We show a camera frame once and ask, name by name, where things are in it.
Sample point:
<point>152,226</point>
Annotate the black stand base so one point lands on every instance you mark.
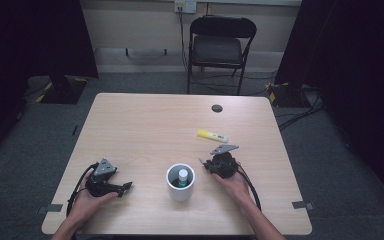
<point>63,90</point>
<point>288,95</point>

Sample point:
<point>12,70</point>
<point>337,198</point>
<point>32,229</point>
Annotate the yellow highlighter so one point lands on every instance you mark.
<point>212,136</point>

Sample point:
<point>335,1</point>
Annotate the black table grommet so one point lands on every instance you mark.
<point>217,108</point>

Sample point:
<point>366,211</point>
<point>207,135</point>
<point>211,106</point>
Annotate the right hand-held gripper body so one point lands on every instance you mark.
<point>225,165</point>

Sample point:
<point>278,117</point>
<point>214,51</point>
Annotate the small black floor object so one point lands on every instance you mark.
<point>75,130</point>

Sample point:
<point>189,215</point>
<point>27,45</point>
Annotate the white wall outlet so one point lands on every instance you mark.
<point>185,6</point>

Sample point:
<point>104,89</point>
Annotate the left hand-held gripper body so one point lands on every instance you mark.
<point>101,183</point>

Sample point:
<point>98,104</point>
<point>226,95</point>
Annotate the grey tape strip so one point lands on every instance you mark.
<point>302,205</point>
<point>50,208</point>

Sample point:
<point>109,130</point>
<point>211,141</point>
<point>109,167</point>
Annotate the green and white glue stick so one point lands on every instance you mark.
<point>183,176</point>

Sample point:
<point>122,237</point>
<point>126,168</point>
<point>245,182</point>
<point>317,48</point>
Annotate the person's right hand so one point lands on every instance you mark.
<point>235,188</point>

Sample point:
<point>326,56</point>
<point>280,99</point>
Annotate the black curtain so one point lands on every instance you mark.
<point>30,50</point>
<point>356,66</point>

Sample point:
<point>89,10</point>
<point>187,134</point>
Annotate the white cup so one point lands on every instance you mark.
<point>180,190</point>

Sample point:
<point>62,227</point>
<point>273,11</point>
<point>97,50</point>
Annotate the black folding chair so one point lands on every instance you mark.
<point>217,50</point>

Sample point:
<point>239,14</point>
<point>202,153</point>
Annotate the person's left hand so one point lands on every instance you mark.
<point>85,206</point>

